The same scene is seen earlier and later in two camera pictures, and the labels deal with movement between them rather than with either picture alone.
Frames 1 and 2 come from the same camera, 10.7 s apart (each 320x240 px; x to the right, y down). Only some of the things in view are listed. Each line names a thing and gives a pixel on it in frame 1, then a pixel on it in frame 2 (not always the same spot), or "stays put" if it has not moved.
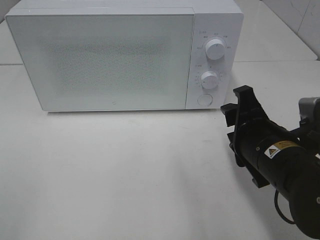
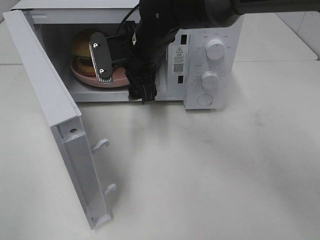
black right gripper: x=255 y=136 → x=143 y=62
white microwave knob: x=209 y=79 stays put
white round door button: x=205 y=100 stays put
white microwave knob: x=215 y=49 stays put
